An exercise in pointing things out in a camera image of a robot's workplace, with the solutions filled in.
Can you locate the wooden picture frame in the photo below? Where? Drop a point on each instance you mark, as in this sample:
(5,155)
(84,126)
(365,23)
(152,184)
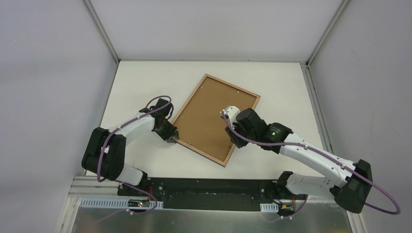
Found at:
(199,123)

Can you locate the right orange connector board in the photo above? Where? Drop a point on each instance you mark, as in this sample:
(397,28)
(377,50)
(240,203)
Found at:
(286,209)

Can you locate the left white slotted cable duct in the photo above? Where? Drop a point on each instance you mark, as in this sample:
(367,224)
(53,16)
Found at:
(112,203)

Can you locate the right white slotted cable duct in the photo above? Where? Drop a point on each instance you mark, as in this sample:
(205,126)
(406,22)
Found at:
(269,207)

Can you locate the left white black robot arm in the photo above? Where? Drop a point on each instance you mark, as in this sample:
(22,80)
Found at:
(106,149)

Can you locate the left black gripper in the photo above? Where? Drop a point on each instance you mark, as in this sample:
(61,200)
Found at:
(170,133)

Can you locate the aluminium rail beam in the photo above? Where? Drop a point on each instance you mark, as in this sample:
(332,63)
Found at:
(88,185)

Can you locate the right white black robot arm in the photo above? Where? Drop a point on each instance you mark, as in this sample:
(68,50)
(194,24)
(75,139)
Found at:
(345,181)

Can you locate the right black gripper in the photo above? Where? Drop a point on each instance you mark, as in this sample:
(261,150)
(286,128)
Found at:
(234,135)

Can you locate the left green circuit board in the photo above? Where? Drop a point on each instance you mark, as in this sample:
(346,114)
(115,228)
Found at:
(139,203)

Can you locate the white slotted cable duct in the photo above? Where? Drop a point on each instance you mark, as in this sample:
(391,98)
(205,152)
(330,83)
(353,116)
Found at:
(269,207)
(112,203)

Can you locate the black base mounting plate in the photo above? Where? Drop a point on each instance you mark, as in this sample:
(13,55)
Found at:
(215,194)

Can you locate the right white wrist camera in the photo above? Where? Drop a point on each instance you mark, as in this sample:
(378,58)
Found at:
(230,113)

